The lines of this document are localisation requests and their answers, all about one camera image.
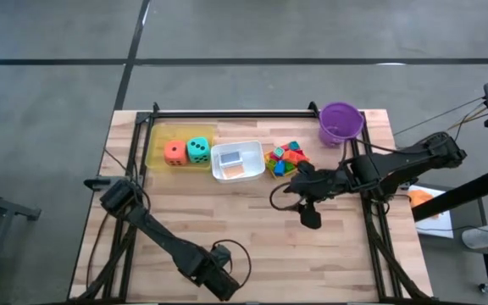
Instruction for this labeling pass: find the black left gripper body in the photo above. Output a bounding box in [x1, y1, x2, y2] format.
[192, 253, 233, 296]

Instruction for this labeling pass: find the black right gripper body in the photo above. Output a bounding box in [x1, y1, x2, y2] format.
[288, 169, 347, 201]

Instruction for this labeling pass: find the long orange toy block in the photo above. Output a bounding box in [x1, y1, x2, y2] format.
[284, 150, 309, 166]

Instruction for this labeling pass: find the yellow slotted plastic basket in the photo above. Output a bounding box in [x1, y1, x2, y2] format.
[263, 141, 312, 180]

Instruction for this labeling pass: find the white plastic bin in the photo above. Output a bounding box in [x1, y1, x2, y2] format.
[210, 140, 266, 184]

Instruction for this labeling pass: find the orange playing card box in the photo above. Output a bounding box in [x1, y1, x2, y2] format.
[221, 164, 246, 180]

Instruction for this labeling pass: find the blue playing card box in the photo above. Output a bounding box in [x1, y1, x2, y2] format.
[220, 151, 244, 167]

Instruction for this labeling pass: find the teal foam die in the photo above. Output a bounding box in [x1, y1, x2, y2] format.
[186, 136, 211, 165]

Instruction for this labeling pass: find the orange foam die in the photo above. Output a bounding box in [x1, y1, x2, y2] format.
[163, 140, 188, 167]

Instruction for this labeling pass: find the purple bucket with face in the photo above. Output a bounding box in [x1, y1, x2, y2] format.
[319, 102, 365, 148]

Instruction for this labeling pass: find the orange object on side table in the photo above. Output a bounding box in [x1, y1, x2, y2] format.
[408, 189, 435, 208]

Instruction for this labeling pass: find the white side table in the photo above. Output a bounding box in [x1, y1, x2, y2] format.
[407, 185, 456, 239]

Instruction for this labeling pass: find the black diagonal beam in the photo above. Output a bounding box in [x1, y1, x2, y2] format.
[411, 167, 488, 222]

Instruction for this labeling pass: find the yellow translucent plastic tray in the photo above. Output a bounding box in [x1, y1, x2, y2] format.
[145, 124, 216, 172]

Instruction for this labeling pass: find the white paper roll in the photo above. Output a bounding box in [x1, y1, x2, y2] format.
[461, 223, 488, 250]

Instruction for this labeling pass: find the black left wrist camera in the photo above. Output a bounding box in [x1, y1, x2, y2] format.
[212, 244, 233, 266]

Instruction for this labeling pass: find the black left wrist camera cable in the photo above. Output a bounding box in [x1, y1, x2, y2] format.
[211, 238, 252, 290]

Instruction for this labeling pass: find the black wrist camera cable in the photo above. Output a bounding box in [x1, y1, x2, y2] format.
[211, 238, 252, 290]
[269, 181, 307, 212]

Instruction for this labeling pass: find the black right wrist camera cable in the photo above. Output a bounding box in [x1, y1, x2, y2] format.
[269, 181, 307, 212]

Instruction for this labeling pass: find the dark cable beside table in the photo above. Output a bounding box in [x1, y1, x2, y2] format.
[84, 211, 117, 290]

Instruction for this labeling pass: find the thin grey wire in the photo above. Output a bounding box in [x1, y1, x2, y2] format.
[446, 110, 488, 141]
[393, 97, 487, 136]

